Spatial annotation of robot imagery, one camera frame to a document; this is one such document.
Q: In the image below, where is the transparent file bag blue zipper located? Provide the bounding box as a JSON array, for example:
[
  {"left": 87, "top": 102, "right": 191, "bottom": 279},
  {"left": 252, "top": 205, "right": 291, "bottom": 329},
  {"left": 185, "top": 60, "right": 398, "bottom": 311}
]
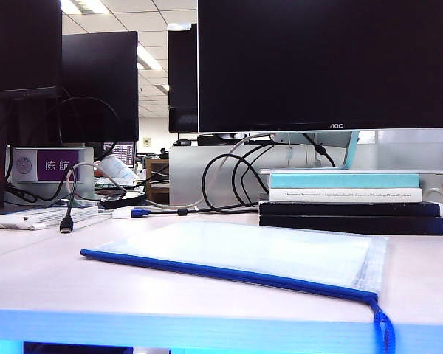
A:
[{"left": 80, "top": 220, "right": 396, "bottom": 354}]

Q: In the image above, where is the wooden box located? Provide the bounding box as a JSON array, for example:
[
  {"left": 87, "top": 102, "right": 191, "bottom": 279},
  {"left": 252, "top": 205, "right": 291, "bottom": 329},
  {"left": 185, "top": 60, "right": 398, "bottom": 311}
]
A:
[{"left": 145, "top": 157, "right": 170, "bottom": 204}]

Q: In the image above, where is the black flat device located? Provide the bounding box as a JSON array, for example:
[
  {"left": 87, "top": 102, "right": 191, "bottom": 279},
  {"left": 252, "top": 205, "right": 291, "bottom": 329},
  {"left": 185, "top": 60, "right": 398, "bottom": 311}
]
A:
[{"left": 99, "top": 191, "right": 148, "bottom": 209}]

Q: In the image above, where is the small lit background monitor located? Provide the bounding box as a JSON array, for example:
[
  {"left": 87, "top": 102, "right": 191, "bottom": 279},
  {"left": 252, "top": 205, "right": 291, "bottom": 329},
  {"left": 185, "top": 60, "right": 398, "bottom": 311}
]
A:
[{"left": 103, "top": 142, "right": 137, "bottom": 167}]

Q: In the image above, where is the white blue marker pen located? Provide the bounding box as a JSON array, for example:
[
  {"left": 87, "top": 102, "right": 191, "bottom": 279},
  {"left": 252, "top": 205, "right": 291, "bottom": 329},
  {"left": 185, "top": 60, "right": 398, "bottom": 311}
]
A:
[{"left": 112, "top": 207, "right": 151, "bottom": 219}]

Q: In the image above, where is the white printed cylinder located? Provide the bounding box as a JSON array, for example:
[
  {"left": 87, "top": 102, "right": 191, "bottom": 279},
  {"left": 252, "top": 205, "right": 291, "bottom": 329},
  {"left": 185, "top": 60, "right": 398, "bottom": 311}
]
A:
[{"left": 97, "top": 154, "right": 141, "bottom": 185}]

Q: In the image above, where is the narrow black monitor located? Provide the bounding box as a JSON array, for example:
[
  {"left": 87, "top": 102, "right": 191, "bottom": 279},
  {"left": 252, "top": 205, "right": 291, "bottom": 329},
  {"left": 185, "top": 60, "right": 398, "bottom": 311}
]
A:
[{"left": 167, "top": 22, "right": 199, "bottom": 133}]

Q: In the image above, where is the teal book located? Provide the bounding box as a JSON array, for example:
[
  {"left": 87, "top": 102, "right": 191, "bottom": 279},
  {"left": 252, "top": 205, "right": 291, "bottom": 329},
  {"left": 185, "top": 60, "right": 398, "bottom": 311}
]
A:
[{"left": 269, "top": 173, "right": 422, "bottom": 189}]

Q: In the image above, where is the white book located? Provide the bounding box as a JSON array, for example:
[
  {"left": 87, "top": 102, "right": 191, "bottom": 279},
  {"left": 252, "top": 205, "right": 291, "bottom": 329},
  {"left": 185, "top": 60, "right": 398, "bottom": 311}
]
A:
[{"left": 269, "top": 187, "right": 424, "bottom": 203}]

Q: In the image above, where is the large black AOC monitor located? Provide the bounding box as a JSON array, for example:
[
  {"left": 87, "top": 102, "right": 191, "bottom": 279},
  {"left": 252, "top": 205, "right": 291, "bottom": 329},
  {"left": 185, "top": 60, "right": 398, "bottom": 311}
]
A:
[{"left": 197, "top": 0, "right": 443, "bottom": 133}]

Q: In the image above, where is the black monitor rear side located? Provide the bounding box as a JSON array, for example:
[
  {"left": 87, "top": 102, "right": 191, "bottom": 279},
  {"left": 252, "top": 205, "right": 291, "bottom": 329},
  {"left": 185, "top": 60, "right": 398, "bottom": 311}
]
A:
[{"left": 61, "top": 30, "right": 140, "bottom": 144}]

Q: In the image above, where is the purple and white name plate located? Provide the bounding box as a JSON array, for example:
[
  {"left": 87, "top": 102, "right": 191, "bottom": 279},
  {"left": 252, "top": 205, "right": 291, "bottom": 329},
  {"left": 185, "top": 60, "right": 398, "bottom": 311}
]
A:
[{"left": 13, "top": 146, "right": 95, "bottom": 184}]

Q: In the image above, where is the folded newspaper stack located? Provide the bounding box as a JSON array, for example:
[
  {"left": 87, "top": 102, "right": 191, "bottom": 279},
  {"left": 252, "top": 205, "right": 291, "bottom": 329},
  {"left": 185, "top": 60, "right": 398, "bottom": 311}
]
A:
[{"left": 0, "top": 205, "right": 111, "bottom": 231}]

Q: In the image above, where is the black monitor with button row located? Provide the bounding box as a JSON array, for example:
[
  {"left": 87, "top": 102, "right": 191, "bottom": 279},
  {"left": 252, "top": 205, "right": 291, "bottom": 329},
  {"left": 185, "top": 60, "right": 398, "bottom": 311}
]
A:
[{"left": 0, "top": 0, "right": 63, "bottom": 100}]

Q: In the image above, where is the black looped cable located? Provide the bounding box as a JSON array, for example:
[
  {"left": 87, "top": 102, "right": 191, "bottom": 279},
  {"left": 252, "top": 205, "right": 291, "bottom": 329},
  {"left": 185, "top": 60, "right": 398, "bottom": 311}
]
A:
[{"left": 202, "top": 142, "right": 276, "bottom": 214}]

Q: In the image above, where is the white monitor cable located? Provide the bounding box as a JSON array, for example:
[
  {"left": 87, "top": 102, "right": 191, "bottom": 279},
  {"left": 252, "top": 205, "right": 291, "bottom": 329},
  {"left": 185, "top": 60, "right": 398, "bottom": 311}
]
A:
[{"left": 143, "top": 132, "right": 272, "bottom": 212}]

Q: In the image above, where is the black cable with ferrite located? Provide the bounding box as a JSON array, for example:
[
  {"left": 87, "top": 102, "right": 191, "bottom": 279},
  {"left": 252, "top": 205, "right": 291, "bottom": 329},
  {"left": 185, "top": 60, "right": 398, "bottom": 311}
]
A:
[{"left": 301, "top": 131, "right": 337, "bottom": 168}]

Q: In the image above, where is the grey white thin cable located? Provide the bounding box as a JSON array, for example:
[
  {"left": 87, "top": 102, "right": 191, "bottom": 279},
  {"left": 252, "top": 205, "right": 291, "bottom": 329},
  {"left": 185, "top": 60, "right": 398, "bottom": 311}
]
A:
[{"left": 68, "top": 161, "right": 128, "bottom": 195}]

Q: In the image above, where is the thin black arched cable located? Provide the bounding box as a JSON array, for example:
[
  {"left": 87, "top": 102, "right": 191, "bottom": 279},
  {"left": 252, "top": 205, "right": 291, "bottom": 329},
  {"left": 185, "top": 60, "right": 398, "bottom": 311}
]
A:
[{"left": 55, "top": 95, "right": 121, "bottom": 148}]

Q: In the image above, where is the black cable under name plate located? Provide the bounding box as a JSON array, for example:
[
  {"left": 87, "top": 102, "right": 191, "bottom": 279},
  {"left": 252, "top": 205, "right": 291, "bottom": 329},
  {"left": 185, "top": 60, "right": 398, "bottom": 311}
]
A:
[{"left": 3, "top": 182, "right": 69, "bottom": 203}]

